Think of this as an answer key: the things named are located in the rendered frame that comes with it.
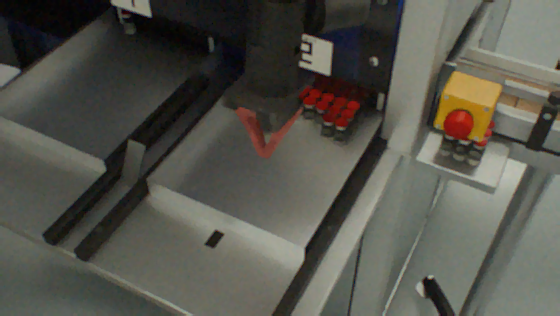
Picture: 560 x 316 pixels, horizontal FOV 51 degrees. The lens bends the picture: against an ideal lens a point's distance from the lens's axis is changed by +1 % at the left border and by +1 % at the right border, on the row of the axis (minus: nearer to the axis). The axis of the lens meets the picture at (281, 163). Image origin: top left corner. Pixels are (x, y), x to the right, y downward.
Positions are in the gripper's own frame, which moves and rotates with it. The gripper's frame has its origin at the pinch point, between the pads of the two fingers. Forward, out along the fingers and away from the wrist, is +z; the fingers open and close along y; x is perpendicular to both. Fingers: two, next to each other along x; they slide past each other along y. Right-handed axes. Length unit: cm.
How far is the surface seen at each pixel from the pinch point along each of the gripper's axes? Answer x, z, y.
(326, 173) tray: -2.3, 15.1, 18.4
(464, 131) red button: -19.6, 2.4, 22.3
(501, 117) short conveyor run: -23.4, 7.2, 37.7
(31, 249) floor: 95, 102, 35
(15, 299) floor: 87, 105, 20
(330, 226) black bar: -7.5, 15.3, 8.0
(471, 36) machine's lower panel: -13, 7, 64
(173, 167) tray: 19.2, 16.5, 8.1
